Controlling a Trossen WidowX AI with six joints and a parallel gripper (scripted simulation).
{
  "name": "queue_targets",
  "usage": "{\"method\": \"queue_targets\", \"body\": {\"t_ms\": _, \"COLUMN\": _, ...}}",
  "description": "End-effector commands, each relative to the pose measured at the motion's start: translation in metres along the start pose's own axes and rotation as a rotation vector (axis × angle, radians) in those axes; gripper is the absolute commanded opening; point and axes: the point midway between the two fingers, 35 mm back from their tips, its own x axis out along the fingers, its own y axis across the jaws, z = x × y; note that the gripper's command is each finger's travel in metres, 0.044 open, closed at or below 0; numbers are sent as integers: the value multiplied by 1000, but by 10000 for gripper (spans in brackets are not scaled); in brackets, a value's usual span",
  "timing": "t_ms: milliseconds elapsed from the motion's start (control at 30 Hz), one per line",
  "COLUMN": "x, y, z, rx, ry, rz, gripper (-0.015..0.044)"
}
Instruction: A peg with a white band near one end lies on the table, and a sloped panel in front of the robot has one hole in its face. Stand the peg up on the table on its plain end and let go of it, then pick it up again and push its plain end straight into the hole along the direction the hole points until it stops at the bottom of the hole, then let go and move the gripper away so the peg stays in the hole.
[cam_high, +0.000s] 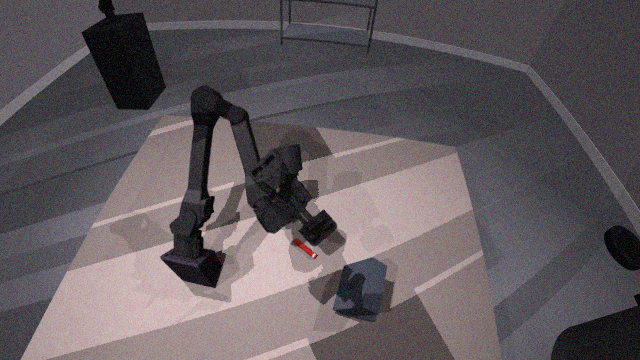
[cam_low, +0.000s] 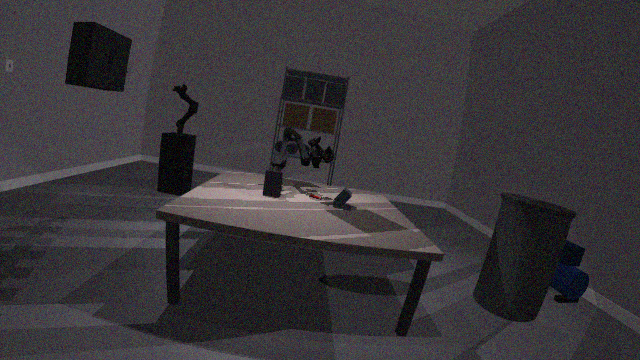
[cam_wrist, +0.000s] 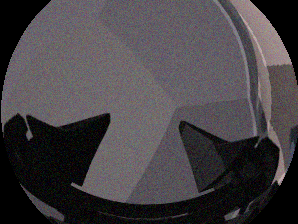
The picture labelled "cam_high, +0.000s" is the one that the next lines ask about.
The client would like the red peg with white band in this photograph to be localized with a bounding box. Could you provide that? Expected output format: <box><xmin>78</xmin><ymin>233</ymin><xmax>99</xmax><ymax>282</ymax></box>
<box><xmin>294</xmin><ymin>238</ymin><xmax>317</xmax><ymax>259</ymax></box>

